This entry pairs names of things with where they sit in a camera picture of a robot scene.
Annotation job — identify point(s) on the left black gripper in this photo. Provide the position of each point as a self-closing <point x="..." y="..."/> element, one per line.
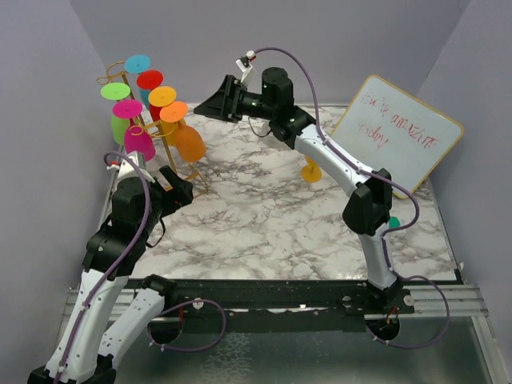
<point x="180" y="195"/>

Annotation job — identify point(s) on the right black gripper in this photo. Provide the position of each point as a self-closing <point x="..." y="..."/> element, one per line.
<point x="223" y="104"/>

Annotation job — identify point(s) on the orange wine glass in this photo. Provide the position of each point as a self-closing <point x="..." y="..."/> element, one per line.
<point x="178" y="133"/>

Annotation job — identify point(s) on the yellow wine glass front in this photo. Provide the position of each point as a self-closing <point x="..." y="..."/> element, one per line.
<point x="311" y="172"/>

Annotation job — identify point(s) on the yellow wine glass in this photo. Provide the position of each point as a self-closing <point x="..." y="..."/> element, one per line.
<point x="311" y="172"/>
<point x="158" y="98"/>

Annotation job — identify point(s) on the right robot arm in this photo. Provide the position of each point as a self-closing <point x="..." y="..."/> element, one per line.
<point x="367" y="212"/>

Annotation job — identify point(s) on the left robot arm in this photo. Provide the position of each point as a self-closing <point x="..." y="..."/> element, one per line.
<point x="91" y="348"/>

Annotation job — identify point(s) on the pink wine glass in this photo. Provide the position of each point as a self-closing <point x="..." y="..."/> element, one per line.
<point x="127" y="132"/>

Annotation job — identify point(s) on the yellow wine glass rear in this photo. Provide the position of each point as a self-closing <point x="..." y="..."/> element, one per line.
<point x="158" y="98"/>

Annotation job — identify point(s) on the red wine glass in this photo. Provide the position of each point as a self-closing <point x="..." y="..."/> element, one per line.
<point x="146" y="82"/>

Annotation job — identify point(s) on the cyan wine glass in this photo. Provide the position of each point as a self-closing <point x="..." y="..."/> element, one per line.
<point x="137" y="64"/>

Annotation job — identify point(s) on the green wine glass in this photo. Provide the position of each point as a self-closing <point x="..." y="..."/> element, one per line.
<point x="117" y="91"/>

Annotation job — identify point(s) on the clear tape roll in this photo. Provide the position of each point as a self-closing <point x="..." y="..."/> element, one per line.
<point x="265" y="130"/>

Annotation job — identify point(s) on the yellow framed whiteboard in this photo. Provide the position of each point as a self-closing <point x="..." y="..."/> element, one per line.
<point x="385" y="127"/>

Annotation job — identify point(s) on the green grey eraser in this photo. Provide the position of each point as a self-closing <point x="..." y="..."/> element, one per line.
<point x="394" y="222"/>

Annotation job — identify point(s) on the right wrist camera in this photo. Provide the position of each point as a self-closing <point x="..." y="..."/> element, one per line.
<point x="244" y="63"/>

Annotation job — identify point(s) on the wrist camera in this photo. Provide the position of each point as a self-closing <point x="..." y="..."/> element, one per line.
<point x="125" y="170"/>
<point x="244" y="63"/>

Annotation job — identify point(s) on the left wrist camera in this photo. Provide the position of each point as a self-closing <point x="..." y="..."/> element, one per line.
<point x="125" y="170"/>

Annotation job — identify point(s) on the gold wire glass rack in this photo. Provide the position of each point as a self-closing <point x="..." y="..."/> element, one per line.
<point x="116" y="73"/>

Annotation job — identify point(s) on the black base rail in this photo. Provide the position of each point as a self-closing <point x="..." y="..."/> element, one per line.
<point x="251" y="306"/>

